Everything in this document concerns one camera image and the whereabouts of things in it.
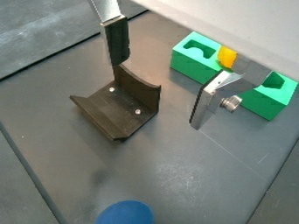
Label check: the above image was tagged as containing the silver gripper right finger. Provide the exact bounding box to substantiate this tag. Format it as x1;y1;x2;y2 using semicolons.
189;55;270;130

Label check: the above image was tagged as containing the green shape sorting board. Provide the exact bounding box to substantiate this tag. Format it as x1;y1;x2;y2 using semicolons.
170;31;297;121

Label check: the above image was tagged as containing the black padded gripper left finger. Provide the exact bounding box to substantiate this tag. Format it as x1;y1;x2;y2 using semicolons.
87;0;129;67

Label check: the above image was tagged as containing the yellow peg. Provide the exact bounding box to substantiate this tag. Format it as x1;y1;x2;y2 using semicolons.
217;45;237;68

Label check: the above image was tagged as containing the black curved holder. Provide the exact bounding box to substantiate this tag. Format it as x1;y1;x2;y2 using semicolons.
69;65;161;141

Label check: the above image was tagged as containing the blue oval cylinder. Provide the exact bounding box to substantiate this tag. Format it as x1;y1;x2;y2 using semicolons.
93;200;154;224

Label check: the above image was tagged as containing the dark grey table mat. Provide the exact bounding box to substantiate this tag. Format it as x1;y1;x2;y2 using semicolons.
0;12;299;224

